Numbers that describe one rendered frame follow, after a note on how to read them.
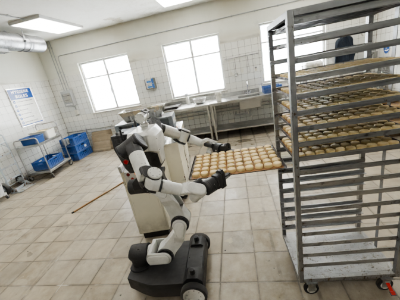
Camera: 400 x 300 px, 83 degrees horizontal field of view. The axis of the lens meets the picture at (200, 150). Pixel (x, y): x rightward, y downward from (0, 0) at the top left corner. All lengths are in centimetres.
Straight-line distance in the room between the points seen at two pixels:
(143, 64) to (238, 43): 237
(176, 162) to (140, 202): 78
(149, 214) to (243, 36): 457
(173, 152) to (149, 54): 370
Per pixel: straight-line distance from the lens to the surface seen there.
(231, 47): 587
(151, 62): 619
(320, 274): 202
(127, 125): 294
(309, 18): 135
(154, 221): 260
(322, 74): 137
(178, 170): 303
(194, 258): 210
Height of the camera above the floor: 164
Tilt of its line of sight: 19 degrees down
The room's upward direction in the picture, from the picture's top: 11 degrees counter-clockwise
